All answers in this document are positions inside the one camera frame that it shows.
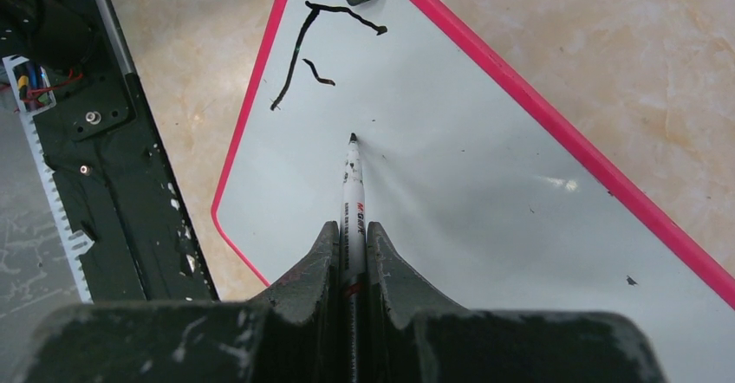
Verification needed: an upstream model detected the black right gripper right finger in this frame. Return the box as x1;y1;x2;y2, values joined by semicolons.
367;222;666;382

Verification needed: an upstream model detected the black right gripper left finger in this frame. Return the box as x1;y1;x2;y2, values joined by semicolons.
11;222;348;382

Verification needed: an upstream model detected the white whiteboard marker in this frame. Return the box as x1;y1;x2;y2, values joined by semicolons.
340;133;366;382

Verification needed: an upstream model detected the red framed whiteboard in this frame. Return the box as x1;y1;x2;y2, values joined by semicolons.
211;0;734;382

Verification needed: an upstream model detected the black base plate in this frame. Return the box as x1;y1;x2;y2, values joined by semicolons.
1;0;218;302

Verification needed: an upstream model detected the white cable duct rail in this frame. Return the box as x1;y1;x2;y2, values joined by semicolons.
2;55;94;303

